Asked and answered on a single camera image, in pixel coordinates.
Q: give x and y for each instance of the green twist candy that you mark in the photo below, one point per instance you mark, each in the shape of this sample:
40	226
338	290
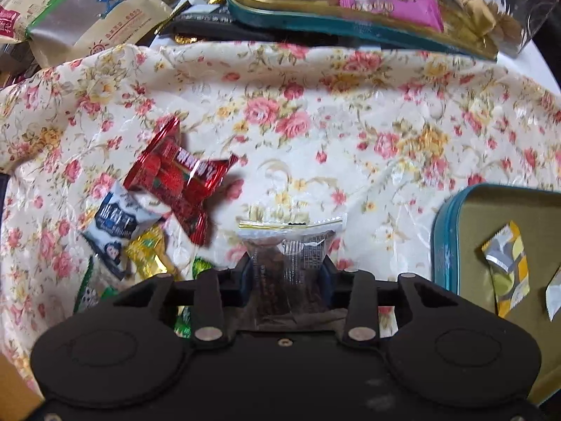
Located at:
199	267

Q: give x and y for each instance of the gold yellow candy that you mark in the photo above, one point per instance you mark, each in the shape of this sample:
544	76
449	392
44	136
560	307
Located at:
149	250

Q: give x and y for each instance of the beige snack packet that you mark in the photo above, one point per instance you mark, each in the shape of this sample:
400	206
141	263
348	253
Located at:
471	0

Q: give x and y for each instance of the floral tablecloth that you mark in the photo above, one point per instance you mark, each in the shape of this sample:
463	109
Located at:
328	109

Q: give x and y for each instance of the white blue snack packet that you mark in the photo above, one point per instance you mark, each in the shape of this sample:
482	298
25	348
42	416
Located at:
116	223

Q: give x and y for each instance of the plain white snack packet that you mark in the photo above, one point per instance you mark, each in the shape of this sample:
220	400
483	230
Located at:
555	294

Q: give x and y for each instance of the yellow grey snack packet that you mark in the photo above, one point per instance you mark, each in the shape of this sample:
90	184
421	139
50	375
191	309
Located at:
508	267

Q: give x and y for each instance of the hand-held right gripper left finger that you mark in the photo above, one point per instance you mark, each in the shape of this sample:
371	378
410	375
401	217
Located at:
244	280

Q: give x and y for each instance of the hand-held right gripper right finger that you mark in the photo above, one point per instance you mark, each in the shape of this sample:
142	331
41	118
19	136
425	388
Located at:
324	280

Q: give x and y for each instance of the kraft paper pouch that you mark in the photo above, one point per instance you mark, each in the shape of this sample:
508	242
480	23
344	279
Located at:
87	8

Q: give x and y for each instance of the square glass cookie jar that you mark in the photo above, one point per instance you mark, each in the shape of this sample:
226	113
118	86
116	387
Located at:
521	4

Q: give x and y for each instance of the teal metal tin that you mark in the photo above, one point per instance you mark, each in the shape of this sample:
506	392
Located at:
473	215

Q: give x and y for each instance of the red foil candy packet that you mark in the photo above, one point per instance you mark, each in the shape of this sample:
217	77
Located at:
193	199
153	160

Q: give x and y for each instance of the clear dark snack packet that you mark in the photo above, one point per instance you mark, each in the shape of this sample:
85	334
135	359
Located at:
285	263

